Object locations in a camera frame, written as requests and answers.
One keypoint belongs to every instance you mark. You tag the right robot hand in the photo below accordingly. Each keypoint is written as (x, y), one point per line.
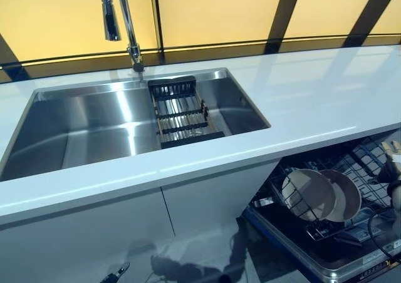
(391, 167)

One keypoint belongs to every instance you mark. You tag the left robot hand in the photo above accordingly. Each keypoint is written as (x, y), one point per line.
(114, 275)

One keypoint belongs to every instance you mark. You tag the deep beige plate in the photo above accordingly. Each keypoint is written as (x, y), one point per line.
(346, 198)

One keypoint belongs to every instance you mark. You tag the shallow beige plate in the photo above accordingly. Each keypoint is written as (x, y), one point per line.
(302, 195)

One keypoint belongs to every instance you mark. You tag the dishwasher door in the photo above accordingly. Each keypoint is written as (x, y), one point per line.
(288, 242)

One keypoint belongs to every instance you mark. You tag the wide white cabinet door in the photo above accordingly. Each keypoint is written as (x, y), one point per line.
(78, 233)

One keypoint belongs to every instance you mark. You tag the narrow white cabinet door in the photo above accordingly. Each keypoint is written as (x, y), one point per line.
(216, 198)

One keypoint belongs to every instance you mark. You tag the stainless steel sink basin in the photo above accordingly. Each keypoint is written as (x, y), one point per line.
(94, 123)

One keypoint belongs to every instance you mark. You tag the black slatted sink rack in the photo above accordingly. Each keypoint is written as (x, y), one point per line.
(183, 111)

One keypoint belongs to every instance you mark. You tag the chrome pull-down faucet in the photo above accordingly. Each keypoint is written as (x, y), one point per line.
(123, 7)

